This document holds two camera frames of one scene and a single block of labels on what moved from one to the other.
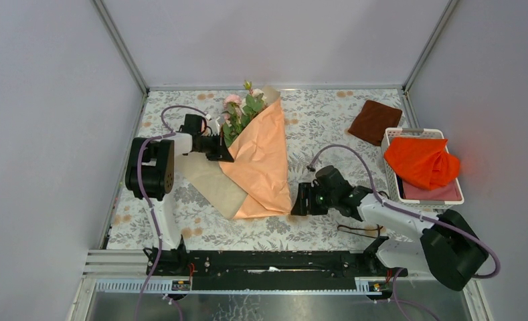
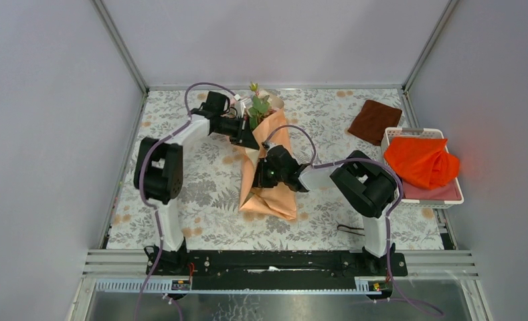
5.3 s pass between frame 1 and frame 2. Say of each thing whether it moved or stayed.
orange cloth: stayed
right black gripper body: moved
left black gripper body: moved
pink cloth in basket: stayed
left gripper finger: moved
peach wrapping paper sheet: moved
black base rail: stayed
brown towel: stayed
